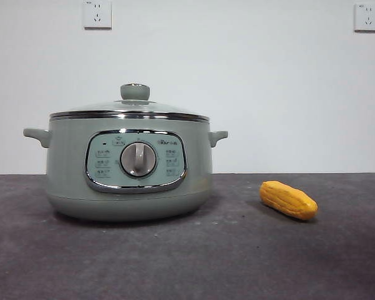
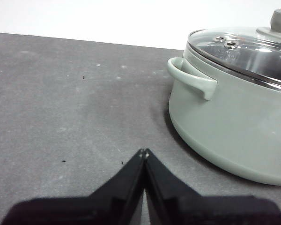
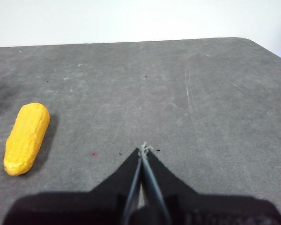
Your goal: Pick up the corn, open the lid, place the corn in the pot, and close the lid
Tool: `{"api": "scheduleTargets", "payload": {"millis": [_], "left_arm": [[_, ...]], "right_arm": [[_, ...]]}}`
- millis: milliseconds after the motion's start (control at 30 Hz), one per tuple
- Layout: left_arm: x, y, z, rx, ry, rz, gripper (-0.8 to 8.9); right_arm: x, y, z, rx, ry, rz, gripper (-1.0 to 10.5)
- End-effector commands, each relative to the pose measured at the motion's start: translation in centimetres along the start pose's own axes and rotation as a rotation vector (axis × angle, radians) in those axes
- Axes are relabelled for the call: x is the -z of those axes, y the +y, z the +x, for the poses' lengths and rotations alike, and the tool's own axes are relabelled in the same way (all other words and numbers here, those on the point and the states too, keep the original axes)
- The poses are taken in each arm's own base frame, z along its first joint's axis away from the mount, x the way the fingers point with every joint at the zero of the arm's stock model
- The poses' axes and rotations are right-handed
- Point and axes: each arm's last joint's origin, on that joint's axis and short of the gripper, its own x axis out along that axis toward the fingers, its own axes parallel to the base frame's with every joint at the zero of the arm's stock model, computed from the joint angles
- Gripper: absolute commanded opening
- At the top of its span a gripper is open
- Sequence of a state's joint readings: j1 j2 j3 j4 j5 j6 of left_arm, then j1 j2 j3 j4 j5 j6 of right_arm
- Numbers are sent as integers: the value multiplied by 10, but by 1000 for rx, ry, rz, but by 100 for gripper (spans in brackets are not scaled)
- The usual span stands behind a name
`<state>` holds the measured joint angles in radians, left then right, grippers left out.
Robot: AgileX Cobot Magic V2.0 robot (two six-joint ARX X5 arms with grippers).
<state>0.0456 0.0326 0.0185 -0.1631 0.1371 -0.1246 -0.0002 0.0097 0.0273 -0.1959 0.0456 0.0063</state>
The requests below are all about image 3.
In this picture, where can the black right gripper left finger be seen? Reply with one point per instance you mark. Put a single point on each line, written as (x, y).
(84, 208)

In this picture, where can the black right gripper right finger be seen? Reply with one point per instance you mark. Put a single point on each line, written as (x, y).
(201, 211)

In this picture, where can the yellow corn cob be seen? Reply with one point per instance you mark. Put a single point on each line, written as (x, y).
(25, 140)

